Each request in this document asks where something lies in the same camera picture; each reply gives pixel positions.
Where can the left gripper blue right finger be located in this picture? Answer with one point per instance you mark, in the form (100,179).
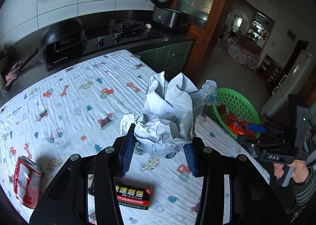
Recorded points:
(190,157)

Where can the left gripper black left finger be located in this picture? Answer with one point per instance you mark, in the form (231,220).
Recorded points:
(126,150)

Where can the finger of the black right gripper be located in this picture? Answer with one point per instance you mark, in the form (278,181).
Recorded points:
(247,141)

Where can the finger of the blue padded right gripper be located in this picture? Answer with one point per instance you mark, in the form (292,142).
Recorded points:
(256,128)

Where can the orange snack wrapper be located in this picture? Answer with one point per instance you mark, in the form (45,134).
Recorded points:
(238,125)

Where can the white paper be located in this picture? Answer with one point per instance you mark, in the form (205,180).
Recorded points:
(169,115)

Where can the black small box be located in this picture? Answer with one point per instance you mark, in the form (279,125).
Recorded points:
(130,194)

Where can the red cola can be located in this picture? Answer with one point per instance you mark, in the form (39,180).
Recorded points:
(26,182)

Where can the green kitchen cabinets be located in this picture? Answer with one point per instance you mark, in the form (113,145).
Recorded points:
(169,59)

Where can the person's right hand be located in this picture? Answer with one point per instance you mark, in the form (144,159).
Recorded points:
(300,173)

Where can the green plastic waste basket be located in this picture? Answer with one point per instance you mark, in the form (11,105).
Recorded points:
(232,102)

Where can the white refrigerator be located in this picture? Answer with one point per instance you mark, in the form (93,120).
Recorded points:
(290,84)

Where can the white patterned tablecloth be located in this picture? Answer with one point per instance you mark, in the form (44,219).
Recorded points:
(78,110)

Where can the polka dot play tent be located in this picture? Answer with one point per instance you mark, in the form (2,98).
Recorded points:
(243,56)

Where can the black gas stove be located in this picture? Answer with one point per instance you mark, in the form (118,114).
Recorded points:
(73,42)

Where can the pink cloth on counter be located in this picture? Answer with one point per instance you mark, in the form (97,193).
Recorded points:
(12,75)

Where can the wooden glass display cabinet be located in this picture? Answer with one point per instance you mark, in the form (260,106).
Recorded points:
(207,18)

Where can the black rice cooker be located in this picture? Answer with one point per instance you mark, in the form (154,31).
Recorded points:
(169,18)

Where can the black wok with handle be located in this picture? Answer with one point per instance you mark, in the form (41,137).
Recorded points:
(56,33)

